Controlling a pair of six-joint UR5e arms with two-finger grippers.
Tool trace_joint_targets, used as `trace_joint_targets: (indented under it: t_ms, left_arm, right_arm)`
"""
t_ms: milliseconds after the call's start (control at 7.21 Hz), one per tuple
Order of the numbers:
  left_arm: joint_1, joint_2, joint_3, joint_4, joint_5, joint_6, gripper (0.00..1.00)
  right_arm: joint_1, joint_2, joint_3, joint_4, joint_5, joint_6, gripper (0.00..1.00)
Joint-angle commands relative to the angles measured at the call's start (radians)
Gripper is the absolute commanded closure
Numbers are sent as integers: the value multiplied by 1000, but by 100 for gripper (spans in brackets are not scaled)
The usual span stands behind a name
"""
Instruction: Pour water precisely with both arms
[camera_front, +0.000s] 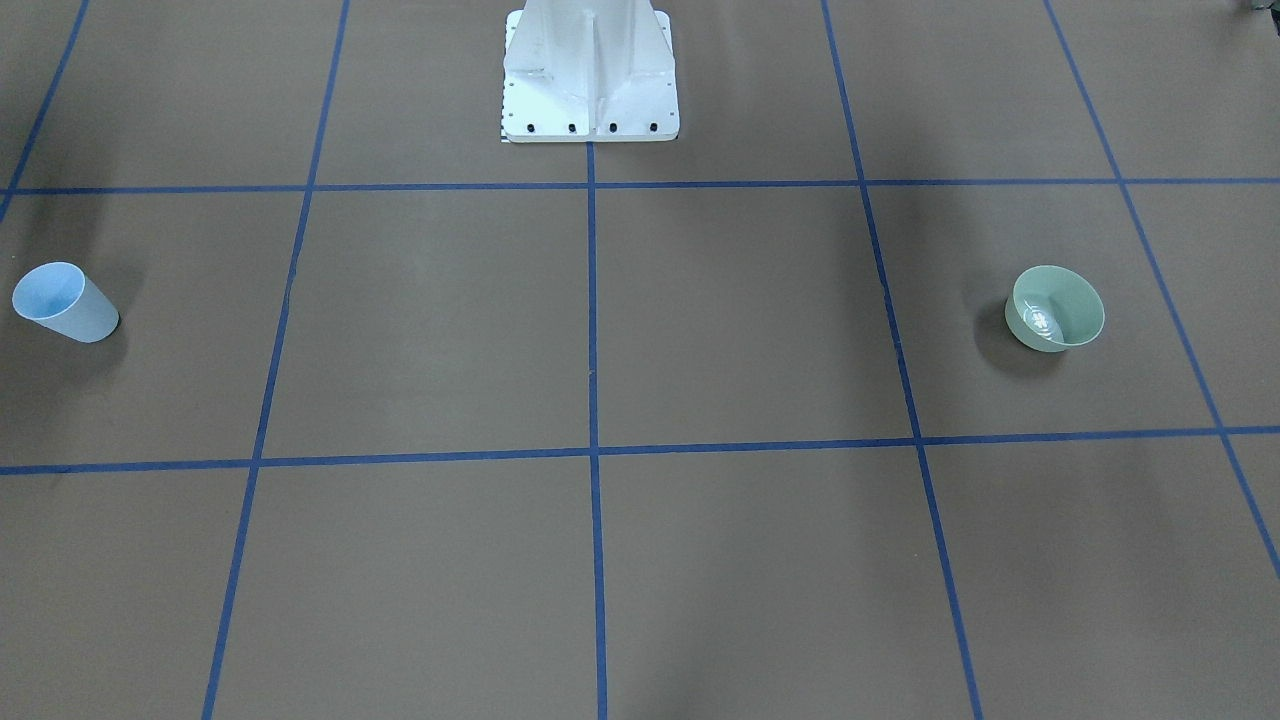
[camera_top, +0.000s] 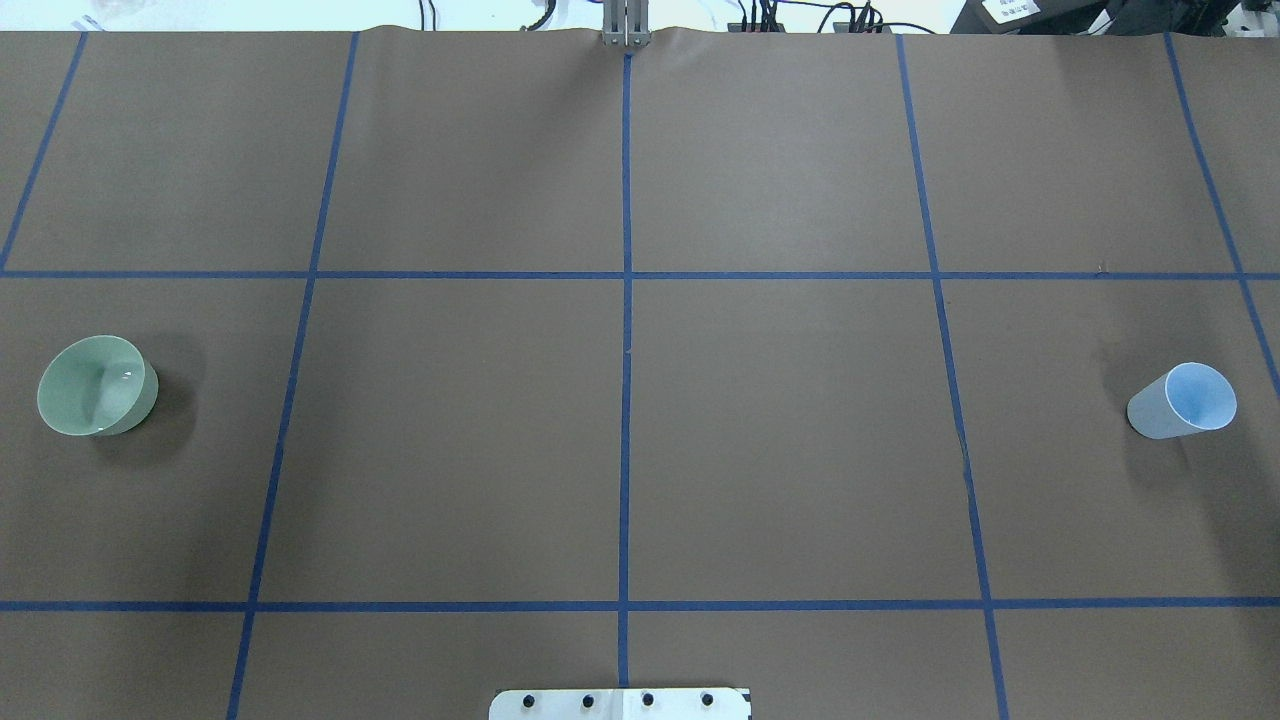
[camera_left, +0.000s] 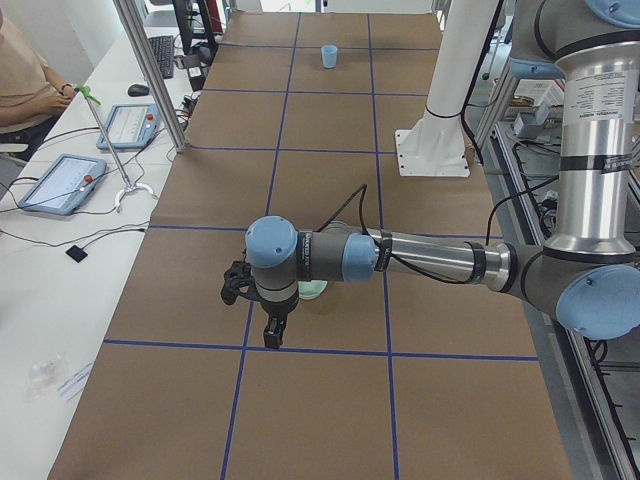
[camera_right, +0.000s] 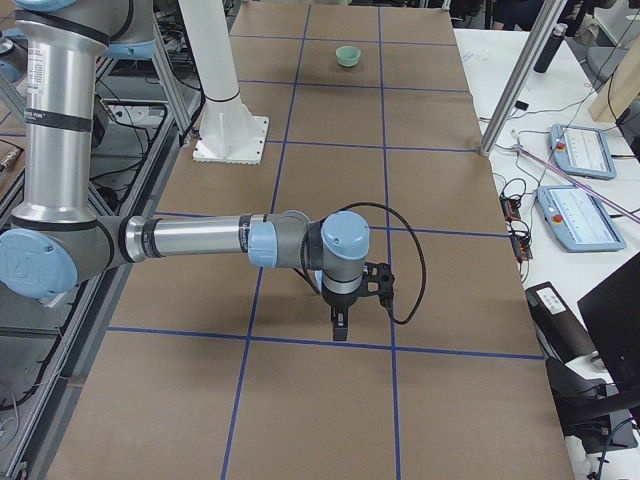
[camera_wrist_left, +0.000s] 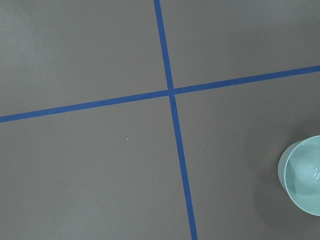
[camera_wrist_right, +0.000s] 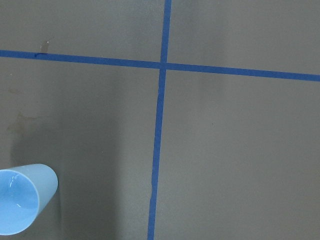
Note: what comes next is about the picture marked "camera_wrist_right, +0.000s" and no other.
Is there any light blue plastic cup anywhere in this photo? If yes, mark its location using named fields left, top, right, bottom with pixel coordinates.
left=0, top=164, right=59, bottom=236

